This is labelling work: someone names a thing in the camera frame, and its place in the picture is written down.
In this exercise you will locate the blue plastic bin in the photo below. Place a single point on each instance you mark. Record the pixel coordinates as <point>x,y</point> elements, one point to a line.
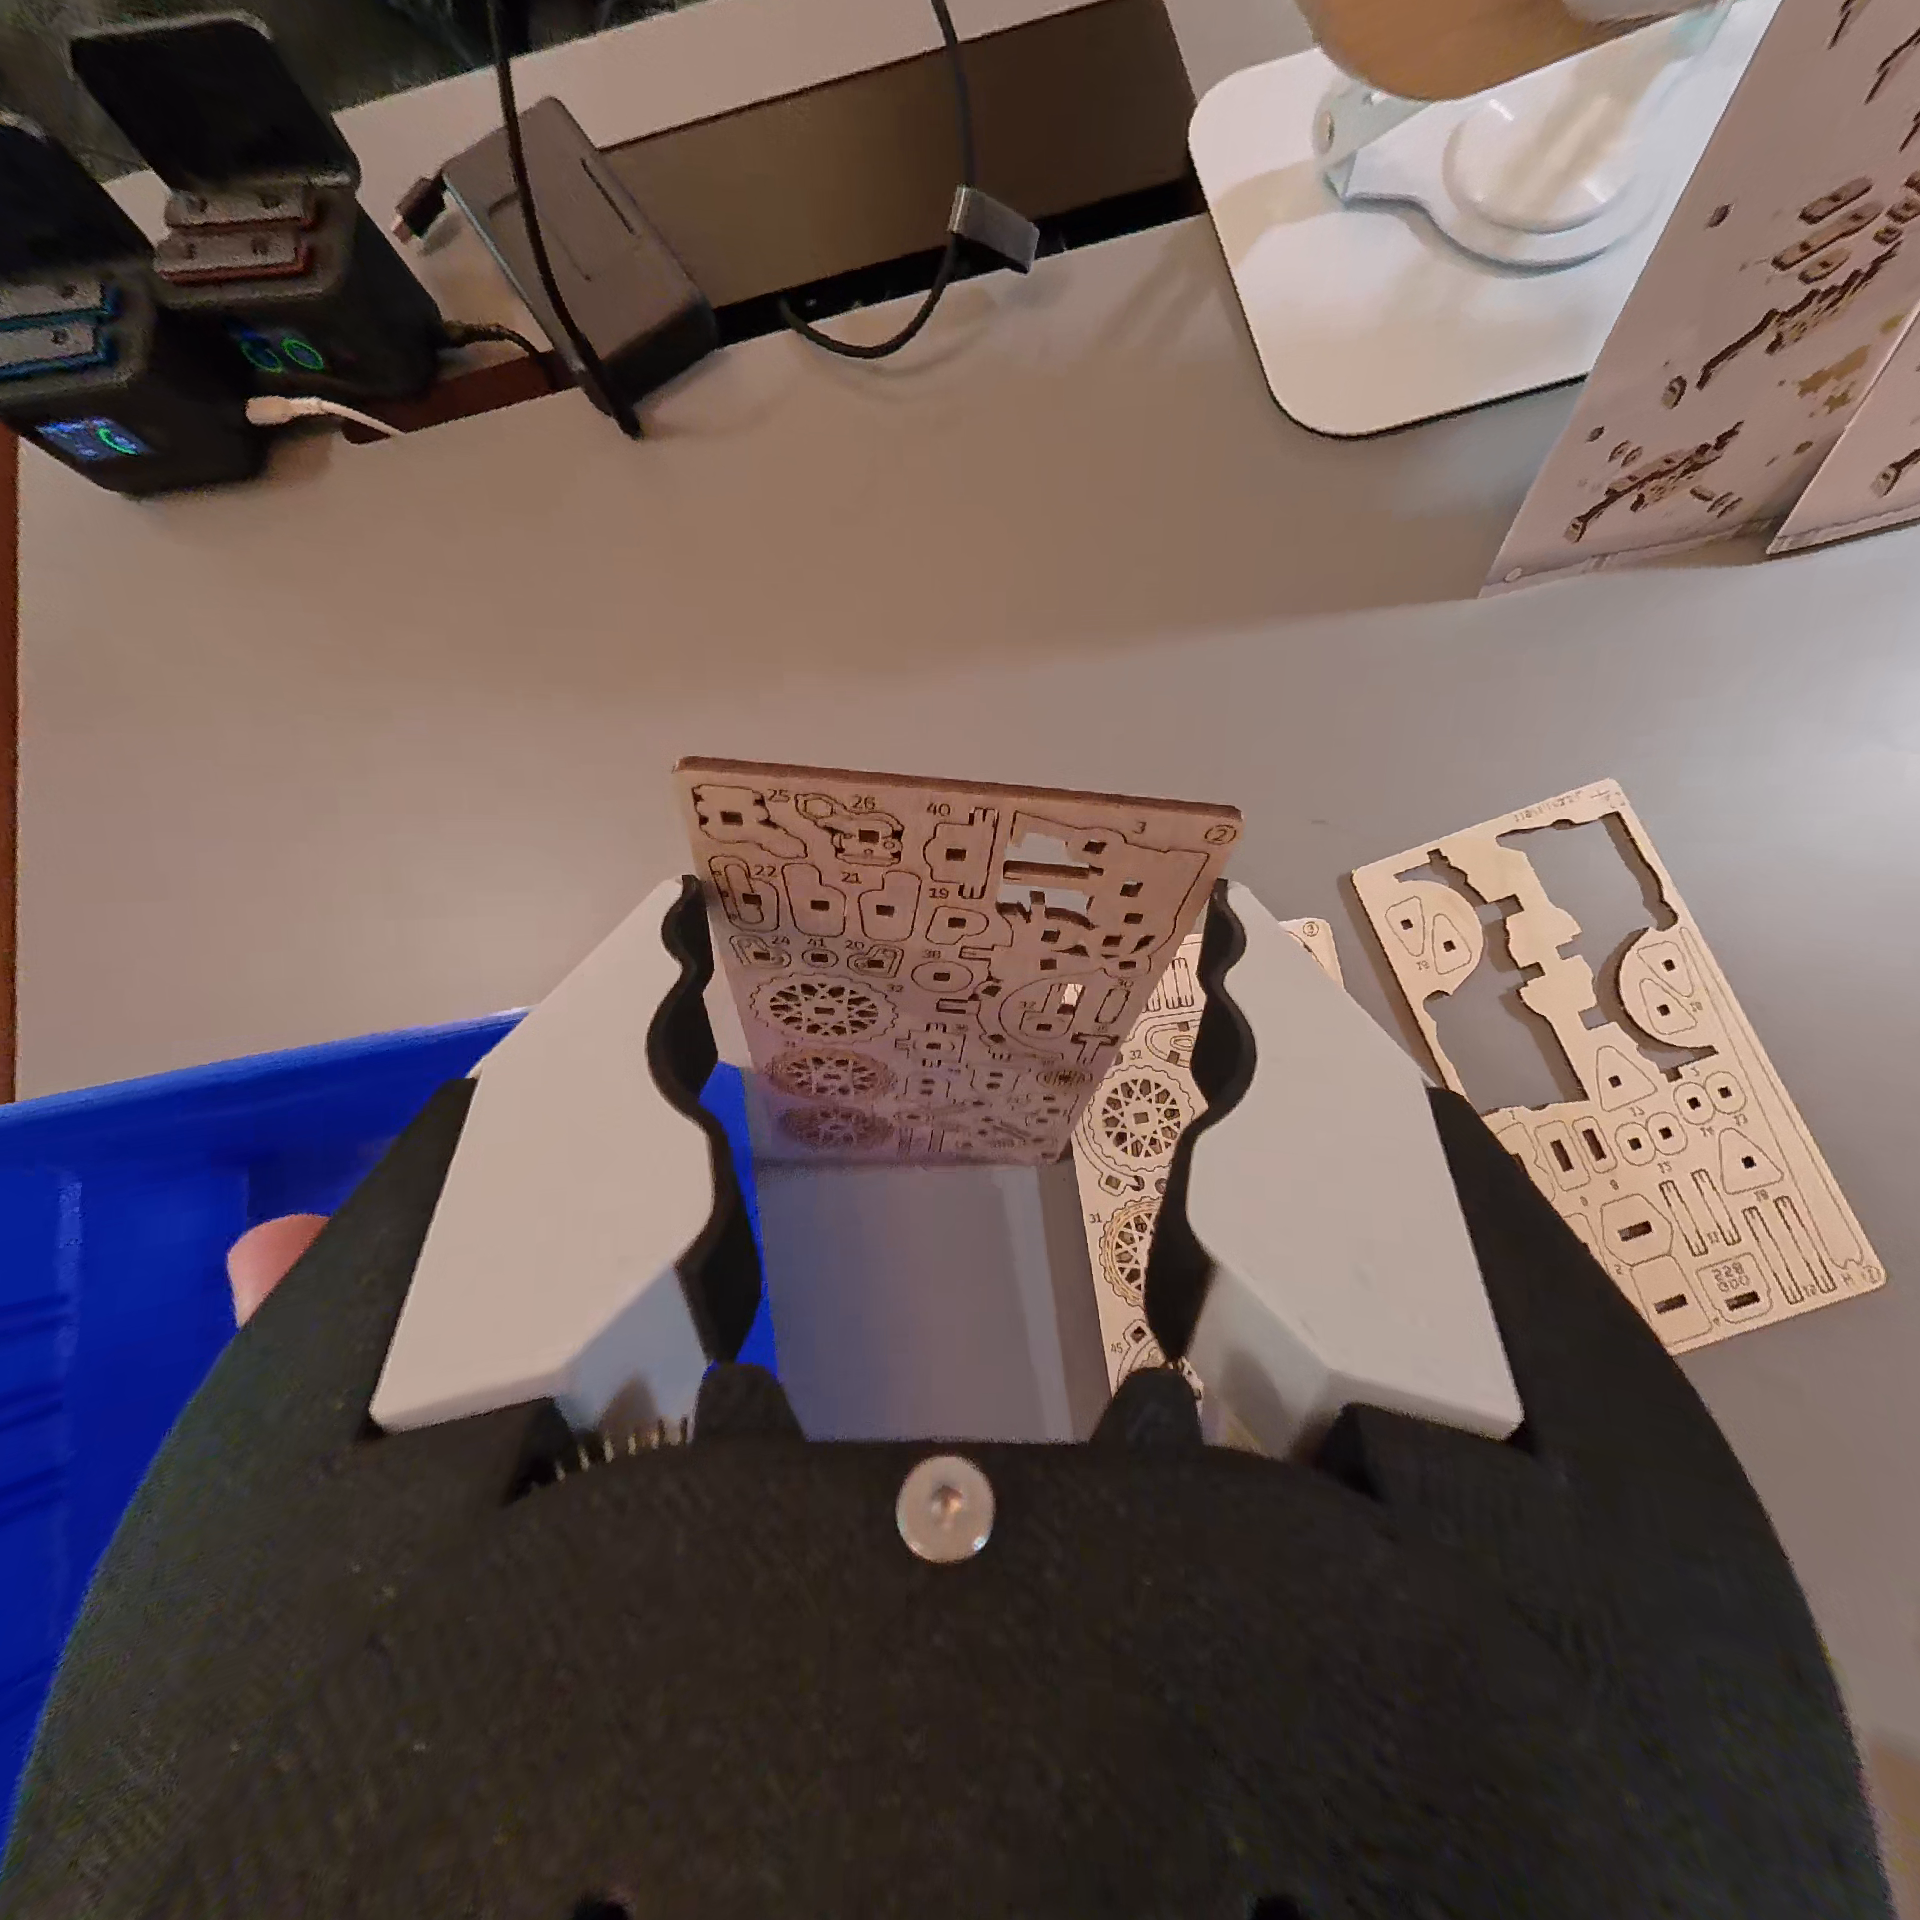
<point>121,1202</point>

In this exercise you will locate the wooden puzzle sheet with cutouts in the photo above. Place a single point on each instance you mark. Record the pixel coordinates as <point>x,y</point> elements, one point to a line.
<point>1770,1202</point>

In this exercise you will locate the grey desk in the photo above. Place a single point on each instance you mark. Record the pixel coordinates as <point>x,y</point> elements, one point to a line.
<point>600,677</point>

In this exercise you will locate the wooden puzzle sheet with wheels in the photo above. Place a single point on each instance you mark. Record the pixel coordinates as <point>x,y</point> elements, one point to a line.
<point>931,818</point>

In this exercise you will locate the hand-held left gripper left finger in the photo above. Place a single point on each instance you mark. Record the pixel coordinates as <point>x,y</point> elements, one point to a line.
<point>540,1202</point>

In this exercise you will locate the person's left hand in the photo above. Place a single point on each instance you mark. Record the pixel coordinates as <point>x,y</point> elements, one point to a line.
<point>279,1268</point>

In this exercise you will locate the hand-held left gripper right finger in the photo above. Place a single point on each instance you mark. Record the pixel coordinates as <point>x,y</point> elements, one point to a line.
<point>1335,1202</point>

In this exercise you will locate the stack of wooden puzzle sheets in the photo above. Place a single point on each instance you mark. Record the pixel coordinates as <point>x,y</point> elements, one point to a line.
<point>1155,1034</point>

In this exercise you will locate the black power adapter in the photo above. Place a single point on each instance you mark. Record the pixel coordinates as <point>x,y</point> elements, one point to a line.
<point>600,256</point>

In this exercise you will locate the black battery charger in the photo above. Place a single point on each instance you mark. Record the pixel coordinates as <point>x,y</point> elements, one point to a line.
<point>298,224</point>
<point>134,406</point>

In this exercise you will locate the folded paper instruction sheet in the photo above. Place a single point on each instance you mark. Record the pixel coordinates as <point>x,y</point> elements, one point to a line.
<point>1679,298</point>

